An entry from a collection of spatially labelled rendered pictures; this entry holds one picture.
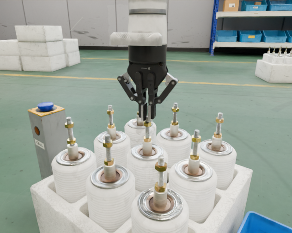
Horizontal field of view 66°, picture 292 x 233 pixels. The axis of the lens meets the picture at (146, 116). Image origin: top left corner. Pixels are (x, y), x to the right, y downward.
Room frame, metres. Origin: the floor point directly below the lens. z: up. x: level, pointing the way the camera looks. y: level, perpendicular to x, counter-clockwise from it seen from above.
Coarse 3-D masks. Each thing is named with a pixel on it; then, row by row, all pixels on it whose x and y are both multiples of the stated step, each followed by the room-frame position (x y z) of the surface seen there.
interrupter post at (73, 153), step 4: (68, 144) 0.44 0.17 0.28; (76, 144) 0.44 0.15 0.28; (68, 148) 0.43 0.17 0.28; (72, 148) 0.43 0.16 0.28; (76, 148) 0.44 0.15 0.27; (68, 152) 0.43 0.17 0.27; (72, 152) 0.43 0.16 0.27; (76, 152) 0.44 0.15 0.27; (68, 156) 0.43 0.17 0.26; (72, 156) 0.43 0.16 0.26; (76, 156) 0.43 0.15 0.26
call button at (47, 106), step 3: (45, 102) 0.59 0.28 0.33; (48, 102) 0.59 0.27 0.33; (51, 102) 0.59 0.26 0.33; (39, 105) 0.57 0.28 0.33; (42, 105) 0.56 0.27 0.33; (45, 105) 0.57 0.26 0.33; (48, 105) 0.57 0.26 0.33; (51, 105) 0.57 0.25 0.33; (39, 108) 0.56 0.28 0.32; (42, 108) 0.56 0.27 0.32; (45, 108) 0.56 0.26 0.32; (48, 108) 0.57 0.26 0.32; (51, 108) 0.58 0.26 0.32
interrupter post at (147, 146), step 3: (144, 141) 0.46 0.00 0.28; (150, 141) 0.46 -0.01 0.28; (144, 144) 0.45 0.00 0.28; (147, 144) 0.45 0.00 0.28; (150, 144) 0.45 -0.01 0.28; (144, 147) 0.45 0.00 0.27; (147, 147) 0.45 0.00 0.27; (150, 147) 0.45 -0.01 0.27; (144, 150) 0.45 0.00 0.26; (147, 150) 0.45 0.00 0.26; (150, 150) 0.45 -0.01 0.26; (144, 153) 0.45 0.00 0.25; (147, 153) 0.45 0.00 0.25; (150, 153) 0.45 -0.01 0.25
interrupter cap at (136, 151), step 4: (140, 144) 0.49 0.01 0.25; (152, 144) 0.49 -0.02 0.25; (132, 148) 0.47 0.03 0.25; (136, 148) 0.47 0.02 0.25; (140, 148) 0.47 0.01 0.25; (152, 148) 0.47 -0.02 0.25; (156, 148) 0.47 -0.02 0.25; (160, 148) 0.47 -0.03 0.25; (132, 152) 0.45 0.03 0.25; (136, 152) 0.45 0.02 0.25; (140, 152) 0.46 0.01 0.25; (152, 152) 0.46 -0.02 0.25; (156, 152) 0.46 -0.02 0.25; (160, 152) 0.46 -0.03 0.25; (136, 156) 0.43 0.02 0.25; (140, 156) 0.44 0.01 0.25; (144, 156) 0.44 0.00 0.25; (148, 156) 0.44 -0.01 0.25; (152, 156) 0.44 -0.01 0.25; (156, 156) 0.44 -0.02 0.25; (144, 160) 0.42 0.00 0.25; (148, 160) 0.42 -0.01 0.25
